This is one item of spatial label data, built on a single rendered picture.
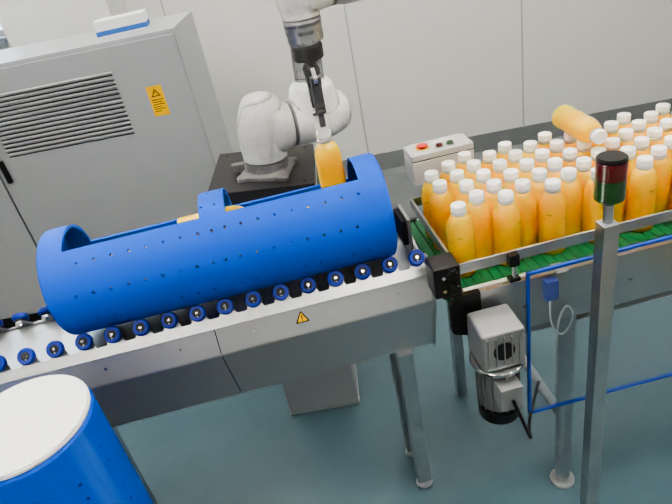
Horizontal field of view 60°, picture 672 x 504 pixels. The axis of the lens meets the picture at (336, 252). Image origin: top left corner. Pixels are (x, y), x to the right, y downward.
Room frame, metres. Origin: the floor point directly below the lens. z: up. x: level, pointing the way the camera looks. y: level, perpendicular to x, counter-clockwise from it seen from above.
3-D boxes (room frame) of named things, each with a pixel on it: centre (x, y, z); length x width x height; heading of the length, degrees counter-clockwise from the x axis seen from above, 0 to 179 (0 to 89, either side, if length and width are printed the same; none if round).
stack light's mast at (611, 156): (1.08, -0.60, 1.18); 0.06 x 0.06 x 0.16
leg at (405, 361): (1.34, -0.14, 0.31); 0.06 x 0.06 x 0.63; 4
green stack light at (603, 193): (1.08, -0.60, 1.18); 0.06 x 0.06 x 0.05
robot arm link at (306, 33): (1.46, -0.04, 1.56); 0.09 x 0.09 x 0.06
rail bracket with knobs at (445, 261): (1.22, -0.26, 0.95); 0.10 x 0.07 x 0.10; 4
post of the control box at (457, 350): (1.72, -0.38, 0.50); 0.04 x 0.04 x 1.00; 4
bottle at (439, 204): (1.44, -0.32, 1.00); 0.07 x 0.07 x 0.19
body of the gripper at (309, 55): (1.46, -0.03, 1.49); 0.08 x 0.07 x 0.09; 4
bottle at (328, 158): (1.46, -0.03, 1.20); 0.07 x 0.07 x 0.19
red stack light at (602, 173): (1.08, -0.60, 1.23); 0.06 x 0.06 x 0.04
